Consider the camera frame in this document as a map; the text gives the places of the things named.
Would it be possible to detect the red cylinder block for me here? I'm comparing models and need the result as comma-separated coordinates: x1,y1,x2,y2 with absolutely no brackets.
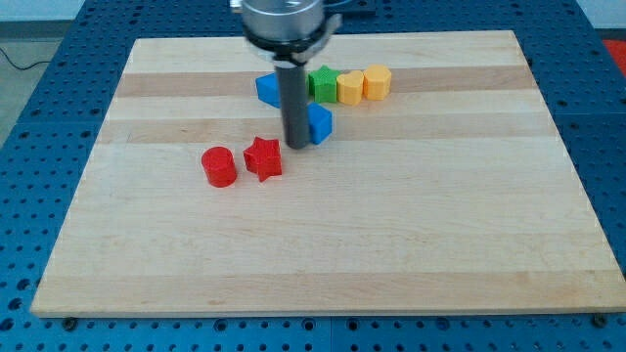
201,147,237,188

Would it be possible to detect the black cable on floor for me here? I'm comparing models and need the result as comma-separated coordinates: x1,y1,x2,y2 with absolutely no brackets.
0,47,53,72

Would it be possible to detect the yellow hexagon block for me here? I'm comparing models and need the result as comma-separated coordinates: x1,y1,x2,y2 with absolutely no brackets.
363,65,392,101

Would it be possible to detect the blue block behind rod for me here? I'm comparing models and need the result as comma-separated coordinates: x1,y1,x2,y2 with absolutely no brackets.
255,73,280,109

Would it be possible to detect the red object at right edge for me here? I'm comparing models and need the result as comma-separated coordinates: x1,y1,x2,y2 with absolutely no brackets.
603,39,626,75

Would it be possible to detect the green star block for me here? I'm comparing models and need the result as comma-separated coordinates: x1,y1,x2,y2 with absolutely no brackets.
307,66,340,103

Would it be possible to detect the yellow heart block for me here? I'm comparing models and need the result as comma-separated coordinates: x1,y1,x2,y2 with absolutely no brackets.
336,70,364,106

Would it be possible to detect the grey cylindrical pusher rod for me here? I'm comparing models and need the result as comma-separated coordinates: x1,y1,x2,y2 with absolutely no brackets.
275,66,310,150

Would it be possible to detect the red star block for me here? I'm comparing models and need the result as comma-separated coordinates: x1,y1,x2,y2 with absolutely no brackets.
244,137,283,182

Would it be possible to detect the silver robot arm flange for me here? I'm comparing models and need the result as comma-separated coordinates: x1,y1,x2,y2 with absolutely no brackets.
229,0,342,68

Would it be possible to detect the wooden board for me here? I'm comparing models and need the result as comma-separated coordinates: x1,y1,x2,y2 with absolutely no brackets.
31,30,625,318

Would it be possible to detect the blue cube block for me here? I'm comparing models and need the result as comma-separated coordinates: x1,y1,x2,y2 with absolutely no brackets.
307,103,333,145

